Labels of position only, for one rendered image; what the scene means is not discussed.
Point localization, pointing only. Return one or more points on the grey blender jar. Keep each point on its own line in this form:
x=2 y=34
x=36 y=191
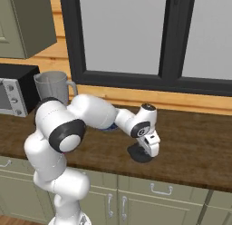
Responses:
x=52 y=85

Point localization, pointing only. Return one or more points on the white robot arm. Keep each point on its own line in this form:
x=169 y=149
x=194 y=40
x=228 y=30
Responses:
x=90 y=110

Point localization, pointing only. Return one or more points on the black framed window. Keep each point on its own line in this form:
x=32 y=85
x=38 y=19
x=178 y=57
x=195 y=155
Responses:
x=169 y=38

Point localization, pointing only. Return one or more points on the olive green drawer front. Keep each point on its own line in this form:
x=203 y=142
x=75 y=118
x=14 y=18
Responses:
x=101 y=179
x=18 y=165
x=181 y=189
x=222 y=200

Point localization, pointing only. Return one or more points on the silver and black toaster oven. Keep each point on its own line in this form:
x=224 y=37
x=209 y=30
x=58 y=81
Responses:
x=15 y=89

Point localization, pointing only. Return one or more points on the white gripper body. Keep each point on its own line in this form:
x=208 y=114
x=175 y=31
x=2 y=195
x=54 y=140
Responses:
x=152 y=149

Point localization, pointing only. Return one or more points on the olive green cupboard door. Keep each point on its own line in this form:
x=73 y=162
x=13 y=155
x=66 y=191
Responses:
x=98 y=206
x=18 y=195
x=217 y=217
x=157 y=212

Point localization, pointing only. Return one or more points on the olive green wall cabinet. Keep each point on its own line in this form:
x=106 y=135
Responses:
x=24 y=23

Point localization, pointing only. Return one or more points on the blue bowl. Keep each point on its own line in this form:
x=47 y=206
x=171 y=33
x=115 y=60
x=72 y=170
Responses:
x=111 y=128

